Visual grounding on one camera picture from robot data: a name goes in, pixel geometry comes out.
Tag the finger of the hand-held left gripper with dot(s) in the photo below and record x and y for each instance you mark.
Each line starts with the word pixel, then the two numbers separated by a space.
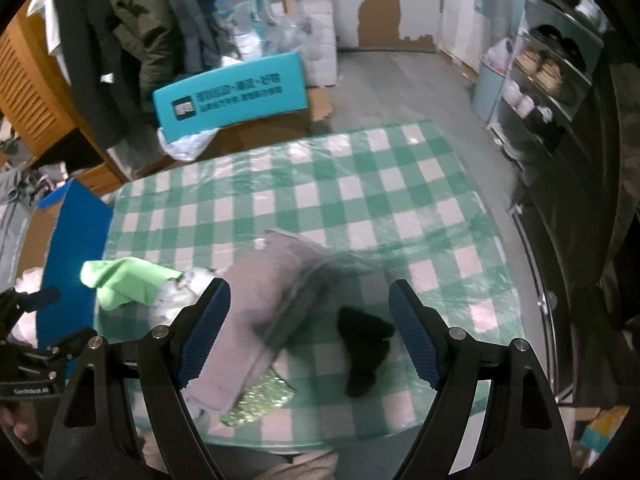
pixel 65 345
pixel 40 297

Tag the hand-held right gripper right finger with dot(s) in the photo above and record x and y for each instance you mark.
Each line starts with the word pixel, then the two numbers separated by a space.
pixel 412 335

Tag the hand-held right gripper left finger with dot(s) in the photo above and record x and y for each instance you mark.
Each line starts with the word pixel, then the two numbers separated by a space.
pixel 207 330

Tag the grey cloth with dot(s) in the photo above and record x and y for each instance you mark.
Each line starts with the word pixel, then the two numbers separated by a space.
pixel 235 320
pixel 305 280

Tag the white cloth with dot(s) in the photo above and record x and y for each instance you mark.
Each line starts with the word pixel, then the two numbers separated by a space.
pixel 172 300

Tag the black cloth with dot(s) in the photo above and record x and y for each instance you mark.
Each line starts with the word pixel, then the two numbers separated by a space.
pixel 362 345

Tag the blue cardboard box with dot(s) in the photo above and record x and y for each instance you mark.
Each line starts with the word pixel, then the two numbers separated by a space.
pixel 75 230

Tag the green glitter pouch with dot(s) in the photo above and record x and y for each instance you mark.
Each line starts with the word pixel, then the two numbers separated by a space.
pixel 260 397

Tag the light green cloth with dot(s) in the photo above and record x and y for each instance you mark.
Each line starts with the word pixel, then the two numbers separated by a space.
pixel 127 280

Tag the person's left hand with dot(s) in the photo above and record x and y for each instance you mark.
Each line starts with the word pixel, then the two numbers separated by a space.
pixel 20 417

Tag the green checked tablecloth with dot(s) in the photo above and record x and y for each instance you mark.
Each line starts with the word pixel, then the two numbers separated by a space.
pixel 400 200

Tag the white plastic bag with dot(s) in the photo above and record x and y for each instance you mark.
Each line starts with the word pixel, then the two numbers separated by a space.
pixel 187 145

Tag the brown cardboard box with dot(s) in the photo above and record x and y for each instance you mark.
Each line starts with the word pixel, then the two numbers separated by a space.
pixel 260 130

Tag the wooden louvred wardrobe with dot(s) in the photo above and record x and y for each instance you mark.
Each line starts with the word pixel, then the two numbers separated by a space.
pixel 30 90

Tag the teal box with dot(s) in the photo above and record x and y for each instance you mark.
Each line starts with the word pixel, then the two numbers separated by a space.
pixel 230 95

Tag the black jacket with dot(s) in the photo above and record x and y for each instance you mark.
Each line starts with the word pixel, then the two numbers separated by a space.
pixel 92 60

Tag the light blue bin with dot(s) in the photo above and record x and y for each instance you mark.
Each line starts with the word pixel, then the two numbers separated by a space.
pixel 487 95

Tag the white shoes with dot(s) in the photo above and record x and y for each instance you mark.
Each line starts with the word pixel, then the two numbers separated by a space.
pixel 525 102

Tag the white bin bag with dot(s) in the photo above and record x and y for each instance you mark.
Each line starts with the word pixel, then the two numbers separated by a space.
pixel 497 55

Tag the grey shoe rack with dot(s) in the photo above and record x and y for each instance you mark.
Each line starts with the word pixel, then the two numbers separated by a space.
pixel 575 90

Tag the beige shoes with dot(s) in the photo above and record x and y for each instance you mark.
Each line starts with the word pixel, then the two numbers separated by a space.
pixel 542 70

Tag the olive green jacket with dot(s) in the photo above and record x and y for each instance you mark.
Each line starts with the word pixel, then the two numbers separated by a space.
pixel 142 20

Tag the clear plastic bag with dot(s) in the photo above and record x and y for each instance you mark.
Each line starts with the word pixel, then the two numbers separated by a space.
pixel 292 32

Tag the dark blue-grey jacket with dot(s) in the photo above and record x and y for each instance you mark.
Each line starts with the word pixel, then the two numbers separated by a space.
pixel 192 10

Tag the blue printed plastic bag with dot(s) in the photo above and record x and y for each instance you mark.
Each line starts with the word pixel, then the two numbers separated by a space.
pixel 240 5

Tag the black shoes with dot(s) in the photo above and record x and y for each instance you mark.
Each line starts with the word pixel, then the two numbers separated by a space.
pixel 560 42

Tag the white door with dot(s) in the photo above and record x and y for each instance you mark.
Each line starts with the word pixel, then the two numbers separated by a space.
pixel 465 10

